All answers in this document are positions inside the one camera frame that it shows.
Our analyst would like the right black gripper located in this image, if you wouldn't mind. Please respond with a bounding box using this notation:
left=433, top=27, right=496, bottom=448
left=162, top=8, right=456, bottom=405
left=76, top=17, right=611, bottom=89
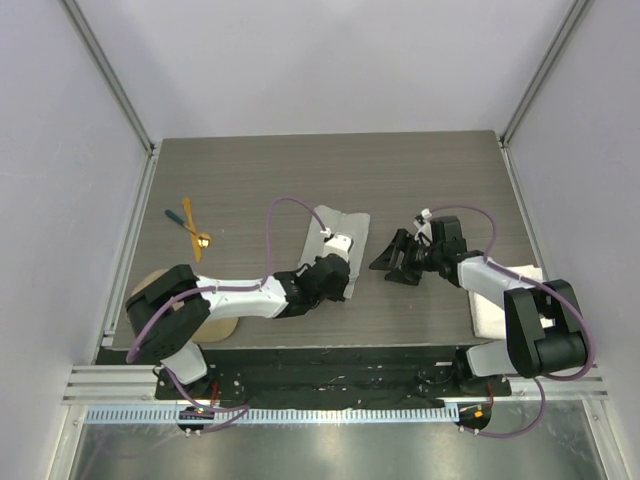
left=369, top=229, right=443, bottom=286

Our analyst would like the grey cloth napkin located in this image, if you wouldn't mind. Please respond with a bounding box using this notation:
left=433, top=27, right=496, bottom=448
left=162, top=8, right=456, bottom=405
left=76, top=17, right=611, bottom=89
left=298, top=205, right=371, bottom=300

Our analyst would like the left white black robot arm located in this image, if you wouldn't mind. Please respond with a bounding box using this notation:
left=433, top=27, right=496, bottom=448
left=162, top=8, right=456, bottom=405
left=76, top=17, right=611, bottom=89
left=125, top=253, right=350, bottom=399

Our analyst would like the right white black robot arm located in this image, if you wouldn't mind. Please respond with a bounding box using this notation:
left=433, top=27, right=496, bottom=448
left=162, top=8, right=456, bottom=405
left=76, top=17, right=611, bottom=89
left=369, top=227, right=594, bottom=395

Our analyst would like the white folded towel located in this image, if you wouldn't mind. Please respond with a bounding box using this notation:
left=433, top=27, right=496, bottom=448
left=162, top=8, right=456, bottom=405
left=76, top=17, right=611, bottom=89
left=468, top=263, right=556, bottom=341

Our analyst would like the beige cap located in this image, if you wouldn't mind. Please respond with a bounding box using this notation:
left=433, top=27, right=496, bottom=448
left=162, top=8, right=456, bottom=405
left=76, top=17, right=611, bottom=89
left=131, top=269, right=239, bottom=344

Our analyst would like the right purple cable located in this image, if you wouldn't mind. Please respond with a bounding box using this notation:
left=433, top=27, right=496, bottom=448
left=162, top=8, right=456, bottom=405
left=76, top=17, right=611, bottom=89
left=429, top=203, right=599, bottom=440

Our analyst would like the purple cable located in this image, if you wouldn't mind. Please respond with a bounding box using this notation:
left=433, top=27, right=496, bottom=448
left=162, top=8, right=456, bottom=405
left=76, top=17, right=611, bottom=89
left=124, top=197, right=334, bottom=434
left=429, top=203, right=599, bottom=440

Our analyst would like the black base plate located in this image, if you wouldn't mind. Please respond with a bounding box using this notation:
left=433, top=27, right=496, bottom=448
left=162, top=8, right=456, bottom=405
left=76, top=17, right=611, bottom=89
left=186, top=346, right=512, bottom=410

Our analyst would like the white slotted cable duct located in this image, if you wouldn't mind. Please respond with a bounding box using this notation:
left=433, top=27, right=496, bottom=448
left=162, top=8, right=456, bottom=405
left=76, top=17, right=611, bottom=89
left=84, top=404, right=459, bottom=425

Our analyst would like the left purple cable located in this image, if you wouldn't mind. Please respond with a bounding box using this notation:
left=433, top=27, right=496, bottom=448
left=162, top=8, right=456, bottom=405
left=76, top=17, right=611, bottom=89
left=124, top=197, right=334, bottom=434

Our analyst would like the right aluminium frame post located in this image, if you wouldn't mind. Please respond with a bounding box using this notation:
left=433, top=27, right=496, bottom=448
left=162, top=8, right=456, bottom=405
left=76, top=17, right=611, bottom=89
left=498, top=0, right=593, bottom=149

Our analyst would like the aluminium frame post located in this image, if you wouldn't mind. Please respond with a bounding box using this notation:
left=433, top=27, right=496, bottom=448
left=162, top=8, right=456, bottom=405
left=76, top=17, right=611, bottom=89
left=498, top=0, right=593, bottom=149
left=59, top=0, right=156, bottom=156

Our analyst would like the left aluminium frame post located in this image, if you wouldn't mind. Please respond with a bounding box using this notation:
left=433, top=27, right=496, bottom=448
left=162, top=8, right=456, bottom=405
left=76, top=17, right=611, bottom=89
left=59, top=0, right=156, bottom=156

